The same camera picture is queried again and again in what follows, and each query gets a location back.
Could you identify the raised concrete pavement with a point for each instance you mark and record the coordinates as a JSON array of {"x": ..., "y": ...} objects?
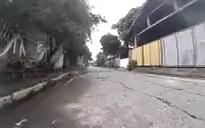
[{"x": 176, "y": 71}]

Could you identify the white metal fence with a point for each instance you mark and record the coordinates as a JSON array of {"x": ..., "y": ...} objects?
[{"x": 16, "y": 50}]

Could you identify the dark building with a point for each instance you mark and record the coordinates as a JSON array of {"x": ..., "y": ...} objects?
[{"x": 166, "y": 16}]

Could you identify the tree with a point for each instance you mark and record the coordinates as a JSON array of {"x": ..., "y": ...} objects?
[
  {"x": 110, "y": 44},
  {"x": 128, "y": 23}
]

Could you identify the small bush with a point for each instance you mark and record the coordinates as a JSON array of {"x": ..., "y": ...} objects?
[{"x": 132, "y": 64}]

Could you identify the dirt verge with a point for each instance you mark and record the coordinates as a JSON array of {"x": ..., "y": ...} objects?
[{"x": 13, "y": 85}]

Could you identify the row of dark trees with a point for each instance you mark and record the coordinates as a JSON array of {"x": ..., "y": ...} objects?
[{"x": 53, "y": 23}]

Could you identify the grey cracked concrete road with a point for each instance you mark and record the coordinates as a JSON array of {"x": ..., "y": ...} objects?
[{"x": 116, "y": 103}]

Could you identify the pale concrete kerb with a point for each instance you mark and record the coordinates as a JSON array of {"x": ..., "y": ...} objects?
[{"x": 26, "y": 91}]

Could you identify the grey and yellow panel fence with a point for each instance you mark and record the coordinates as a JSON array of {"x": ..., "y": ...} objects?
[{"x": 180, "y": 48}]

